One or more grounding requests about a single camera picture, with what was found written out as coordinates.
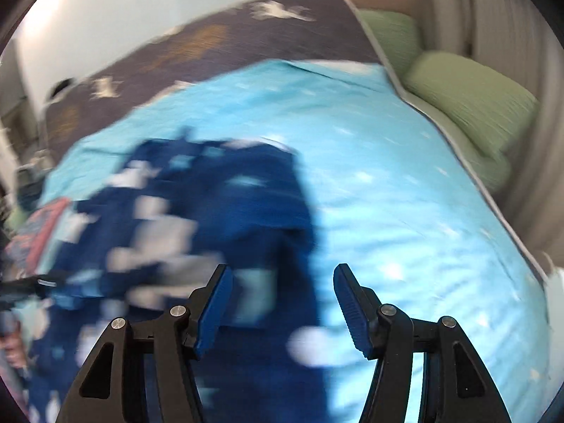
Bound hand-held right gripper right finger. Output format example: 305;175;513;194
332;263;514;423

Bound light blue blanket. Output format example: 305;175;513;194
13;59;551;423

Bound red printed cloth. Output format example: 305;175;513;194
9;198;73;274

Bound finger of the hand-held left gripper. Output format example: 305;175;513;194
0;272;68;306

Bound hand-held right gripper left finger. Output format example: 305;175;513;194
56;263;234;423

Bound small green pillow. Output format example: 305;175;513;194
355;9;424;75

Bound dark printed blanket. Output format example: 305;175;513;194
44;0;549;283

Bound beige curtain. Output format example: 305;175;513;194
423;0;564;265

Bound large green pillow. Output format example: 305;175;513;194
403;50;540;157

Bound navy fleece garment white spots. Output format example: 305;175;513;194
26;139;331;423

